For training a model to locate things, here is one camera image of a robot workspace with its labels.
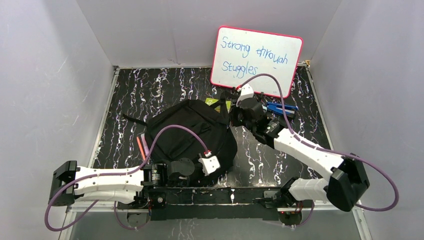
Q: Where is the green treehouse book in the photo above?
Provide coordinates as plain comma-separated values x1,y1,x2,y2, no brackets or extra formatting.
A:
205,97,232,112

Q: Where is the black backpack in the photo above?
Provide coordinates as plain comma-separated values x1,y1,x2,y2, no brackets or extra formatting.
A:
122,99,238,186

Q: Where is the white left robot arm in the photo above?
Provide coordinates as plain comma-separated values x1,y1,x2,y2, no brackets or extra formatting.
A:
48,158,199,208

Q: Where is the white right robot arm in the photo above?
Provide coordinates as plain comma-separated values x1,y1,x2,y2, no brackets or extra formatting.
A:
219,88,370,212

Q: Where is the blue stapler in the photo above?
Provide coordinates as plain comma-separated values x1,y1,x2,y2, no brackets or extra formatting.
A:
266,102,298,119

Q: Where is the pink highlighter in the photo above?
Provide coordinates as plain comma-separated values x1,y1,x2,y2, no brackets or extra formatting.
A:
138,133,150,157

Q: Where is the pink framed whiteboard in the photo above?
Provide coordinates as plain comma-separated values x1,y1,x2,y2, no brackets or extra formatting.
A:
210,26,303,98

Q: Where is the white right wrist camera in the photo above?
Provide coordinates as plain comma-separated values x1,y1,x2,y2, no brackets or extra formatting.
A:
236,83,255,107

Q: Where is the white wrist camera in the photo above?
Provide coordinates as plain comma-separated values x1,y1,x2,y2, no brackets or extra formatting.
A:
198,155,221,176
236,83,255,107

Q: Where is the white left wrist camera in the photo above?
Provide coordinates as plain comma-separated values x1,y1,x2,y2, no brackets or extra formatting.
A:
198,155,221,176

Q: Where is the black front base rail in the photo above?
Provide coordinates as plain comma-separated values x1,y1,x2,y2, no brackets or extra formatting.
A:
149,187,288,221

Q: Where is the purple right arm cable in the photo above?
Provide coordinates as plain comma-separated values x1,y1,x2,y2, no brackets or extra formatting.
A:
233,73,400,229

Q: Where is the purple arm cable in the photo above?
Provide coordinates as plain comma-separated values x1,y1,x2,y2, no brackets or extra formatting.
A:
233,73,400,229
43,124,213,233

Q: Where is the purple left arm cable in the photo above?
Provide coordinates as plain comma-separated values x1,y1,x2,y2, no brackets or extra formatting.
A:
43,124,213,233

